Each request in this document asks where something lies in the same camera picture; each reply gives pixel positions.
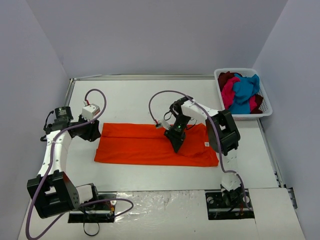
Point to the white plastic laundry basket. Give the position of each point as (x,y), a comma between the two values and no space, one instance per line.
(265,107)

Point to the blue t shirt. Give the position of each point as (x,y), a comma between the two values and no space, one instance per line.
(244,90)

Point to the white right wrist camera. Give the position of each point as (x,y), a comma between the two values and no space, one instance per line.
(163,124)

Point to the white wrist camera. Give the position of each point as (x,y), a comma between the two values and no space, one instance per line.
(90,111)
(163,124)

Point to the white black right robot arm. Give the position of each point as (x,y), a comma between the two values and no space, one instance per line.
(223,138)

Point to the pink t shirt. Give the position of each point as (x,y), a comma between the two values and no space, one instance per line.
(228,95)

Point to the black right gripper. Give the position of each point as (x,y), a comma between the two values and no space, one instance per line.
(175,136)

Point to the dark red t shirt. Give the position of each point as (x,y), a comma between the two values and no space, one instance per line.
(224,77)

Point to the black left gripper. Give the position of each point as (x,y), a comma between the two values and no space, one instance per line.
(90,130)

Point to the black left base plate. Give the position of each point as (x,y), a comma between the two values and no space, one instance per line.
(102,212)

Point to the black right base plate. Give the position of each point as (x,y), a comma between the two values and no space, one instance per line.
(228,205)

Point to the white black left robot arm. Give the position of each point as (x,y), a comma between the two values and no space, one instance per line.
(52,192)

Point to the orange t shirt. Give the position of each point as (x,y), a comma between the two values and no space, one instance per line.
(144,144)

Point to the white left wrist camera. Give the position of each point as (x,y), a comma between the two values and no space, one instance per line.
(90,111)

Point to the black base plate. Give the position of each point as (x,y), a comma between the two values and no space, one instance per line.
(102,212)
(228,205)

